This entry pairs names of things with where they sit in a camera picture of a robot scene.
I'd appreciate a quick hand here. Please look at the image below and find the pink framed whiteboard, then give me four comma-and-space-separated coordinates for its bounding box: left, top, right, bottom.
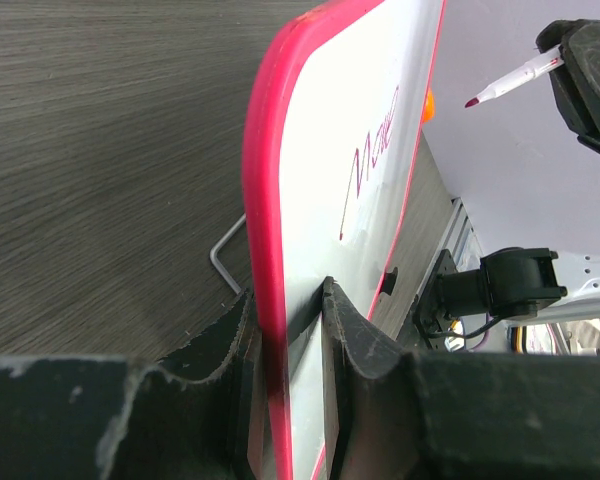
242, 1, 445, 479

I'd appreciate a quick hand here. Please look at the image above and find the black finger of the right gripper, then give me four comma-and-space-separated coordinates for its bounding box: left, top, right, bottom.
550, 20, 600, 155
535, 19, 587, 53

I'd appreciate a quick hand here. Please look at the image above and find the metal wire whiteboard stand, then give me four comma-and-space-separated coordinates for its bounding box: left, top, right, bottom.
208, 212, 247, 296

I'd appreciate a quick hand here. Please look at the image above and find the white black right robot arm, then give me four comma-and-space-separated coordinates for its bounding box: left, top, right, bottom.
404, 19, 600, 352

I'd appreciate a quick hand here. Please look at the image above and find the orange ball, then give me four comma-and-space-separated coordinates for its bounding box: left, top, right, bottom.
422, 89, 436, 123

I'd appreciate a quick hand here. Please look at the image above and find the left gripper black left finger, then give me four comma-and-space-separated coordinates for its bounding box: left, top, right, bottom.
0, 291, 266, 479

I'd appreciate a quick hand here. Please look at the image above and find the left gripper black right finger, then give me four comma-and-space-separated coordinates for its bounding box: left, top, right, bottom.
322, 278, 600, 479

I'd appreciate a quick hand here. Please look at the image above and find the magenta capped whiteboard marker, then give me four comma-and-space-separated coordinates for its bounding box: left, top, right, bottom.
465, 45, 564, 108

